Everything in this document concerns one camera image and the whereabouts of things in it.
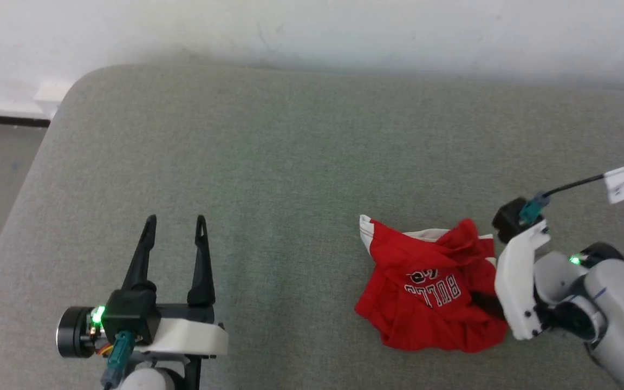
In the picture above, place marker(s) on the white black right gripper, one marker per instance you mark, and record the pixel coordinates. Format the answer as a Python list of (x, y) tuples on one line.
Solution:
[(515, 287)]

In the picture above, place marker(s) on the grey fabric sofa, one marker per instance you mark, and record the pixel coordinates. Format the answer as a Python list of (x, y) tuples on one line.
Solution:
[(290, 189)]

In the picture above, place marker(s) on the white wall baseboard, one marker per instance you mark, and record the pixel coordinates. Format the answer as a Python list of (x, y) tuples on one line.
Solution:
[(14, 105)]

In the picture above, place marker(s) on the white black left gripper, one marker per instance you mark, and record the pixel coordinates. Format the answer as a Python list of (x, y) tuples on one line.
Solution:
[(193, 336)]

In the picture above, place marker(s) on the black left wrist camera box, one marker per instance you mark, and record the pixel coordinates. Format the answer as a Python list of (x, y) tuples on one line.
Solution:
[(130, 311)]

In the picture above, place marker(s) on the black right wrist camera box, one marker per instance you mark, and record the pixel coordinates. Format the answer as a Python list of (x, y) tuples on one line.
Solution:
[(507, 219)]

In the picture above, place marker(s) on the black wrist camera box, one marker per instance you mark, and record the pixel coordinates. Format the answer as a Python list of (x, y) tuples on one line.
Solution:
[(507, 219), (130, 311)]

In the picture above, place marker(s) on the red sports garment white trim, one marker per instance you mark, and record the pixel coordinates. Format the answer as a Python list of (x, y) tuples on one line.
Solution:
[(426, 319)]

